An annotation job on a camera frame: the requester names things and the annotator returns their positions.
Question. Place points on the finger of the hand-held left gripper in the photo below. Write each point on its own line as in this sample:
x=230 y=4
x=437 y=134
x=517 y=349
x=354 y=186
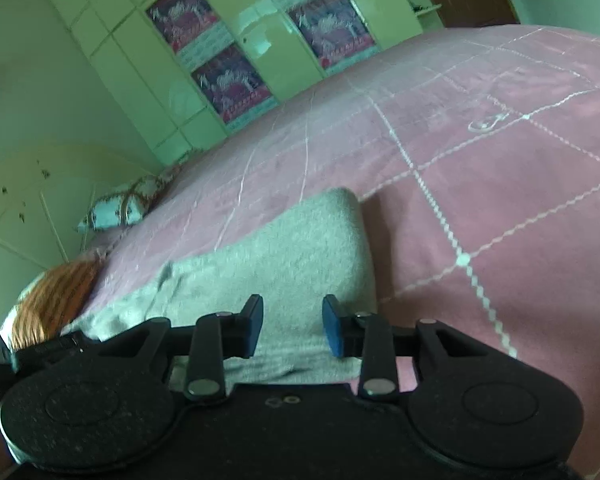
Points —
x=50 y=349

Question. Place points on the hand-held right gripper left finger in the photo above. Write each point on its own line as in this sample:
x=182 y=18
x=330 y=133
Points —
x=252 y=325

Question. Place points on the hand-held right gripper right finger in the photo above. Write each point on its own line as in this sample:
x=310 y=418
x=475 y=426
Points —
x=332 y=327

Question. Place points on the grey pants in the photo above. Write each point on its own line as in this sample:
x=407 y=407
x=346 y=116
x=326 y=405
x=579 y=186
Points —
x=290 y=260

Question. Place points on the orange striped pillow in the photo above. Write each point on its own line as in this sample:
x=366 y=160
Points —
x=55 y=300

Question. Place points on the cream headboard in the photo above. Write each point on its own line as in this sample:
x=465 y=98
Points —
x=25 y=200

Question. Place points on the bed with pink checked sheet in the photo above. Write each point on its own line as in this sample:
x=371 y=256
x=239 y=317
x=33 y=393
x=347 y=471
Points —
x=480 y=185

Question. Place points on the white glossy wardrobe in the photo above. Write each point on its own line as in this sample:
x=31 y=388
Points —
x=125 y=60

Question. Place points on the wall poster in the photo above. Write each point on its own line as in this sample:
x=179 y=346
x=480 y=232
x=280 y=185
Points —
x=232 y=85
x=185 y=15
x=332 y=27

